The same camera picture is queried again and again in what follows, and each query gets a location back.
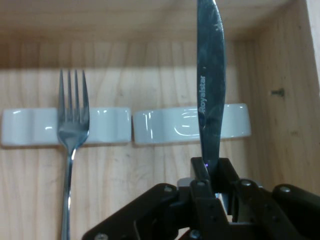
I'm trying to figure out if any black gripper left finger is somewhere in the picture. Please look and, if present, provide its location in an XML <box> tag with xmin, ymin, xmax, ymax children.
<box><xmin>82</xmin><ymin>157</ymin><xmax>231</xmax><ymax>240</ymax></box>

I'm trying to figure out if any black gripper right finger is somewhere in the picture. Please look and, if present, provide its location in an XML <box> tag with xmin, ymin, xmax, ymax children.
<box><xmin>218</xmin><ymin>157</ymin><xmax>320</xmax><ymax>240</ymax></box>

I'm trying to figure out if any silver table knife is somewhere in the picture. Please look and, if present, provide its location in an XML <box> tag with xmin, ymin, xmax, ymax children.
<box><xmin>196</xmin><ymin>0</ymin><xmax>227</xmax><ymax>176</ymax></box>

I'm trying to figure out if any light wooden drawer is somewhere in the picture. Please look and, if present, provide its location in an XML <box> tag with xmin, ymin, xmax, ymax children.
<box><xmin>0</xmin><ymin>0</ymin><xmax>320</xmax><ymax>240</ymax></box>

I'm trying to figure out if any white ceramic cutlery rest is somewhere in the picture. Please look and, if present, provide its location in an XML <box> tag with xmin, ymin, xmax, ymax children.
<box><xmin>0</xmin><ymin>107</ymin><xmax>132</xmax><ymax>147</ymax></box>
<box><xmin>132</xmin><ymin>103</ymin><xmax>252</xmax><ymax>145</ymax></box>

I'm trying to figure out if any silver fork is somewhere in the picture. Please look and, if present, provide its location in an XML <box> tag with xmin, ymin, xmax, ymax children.
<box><xmin>56</xmin><ymin>69</ymin><xmax>90</xmax><ymax>240</ymax></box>

